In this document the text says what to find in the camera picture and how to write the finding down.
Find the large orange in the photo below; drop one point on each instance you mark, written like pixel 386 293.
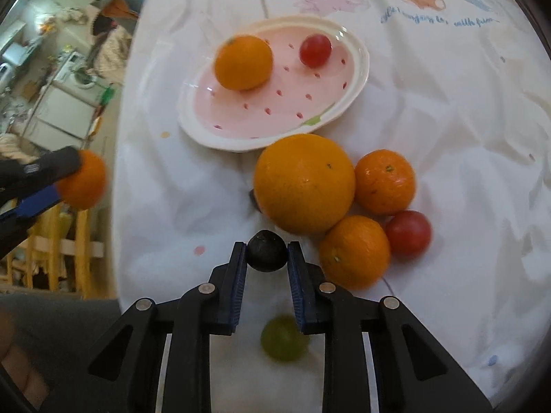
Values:
pixel 303 183

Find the pink dotted oval plate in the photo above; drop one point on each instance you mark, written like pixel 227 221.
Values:
pixel 258 107

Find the white washing machine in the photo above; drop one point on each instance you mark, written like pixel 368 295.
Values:
pixel 84 78

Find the mandarin orange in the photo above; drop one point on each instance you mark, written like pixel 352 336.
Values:
pixel 385 183
pixel 86 185
pixel 354 253

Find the floral blanket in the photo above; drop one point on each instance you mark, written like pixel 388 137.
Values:
pixel 114 51

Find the medium orange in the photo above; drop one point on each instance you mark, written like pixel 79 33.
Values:
pixel 243 63

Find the person's bare leg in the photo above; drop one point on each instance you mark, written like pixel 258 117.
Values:
pixel 19 365

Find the person's grey trousers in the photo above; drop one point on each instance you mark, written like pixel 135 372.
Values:
pixel 64 331

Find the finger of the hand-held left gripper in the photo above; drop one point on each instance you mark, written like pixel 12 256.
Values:
pixel 38 204
pixel 47 167

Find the yellow wooden chair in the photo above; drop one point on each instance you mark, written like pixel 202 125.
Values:
pixel 54 245

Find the green grape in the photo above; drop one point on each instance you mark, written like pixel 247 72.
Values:
pixel 280 340

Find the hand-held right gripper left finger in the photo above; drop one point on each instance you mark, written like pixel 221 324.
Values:
pixel 239 292

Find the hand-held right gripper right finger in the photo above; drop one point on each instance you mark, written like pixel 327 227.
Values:
pixel 297 297

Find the red cherry tomato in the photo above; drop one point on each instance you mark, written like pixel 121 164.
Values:
pixel 315 50

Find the orange cloth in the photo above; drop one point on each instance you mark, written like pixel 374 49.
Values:
pixel 118 8

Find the white printed blanket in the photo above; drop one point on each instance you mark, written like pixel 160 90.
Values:
pixel 452 137

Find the white cabinet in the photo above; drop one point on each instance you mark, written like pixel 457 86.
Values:
pixel 60 109

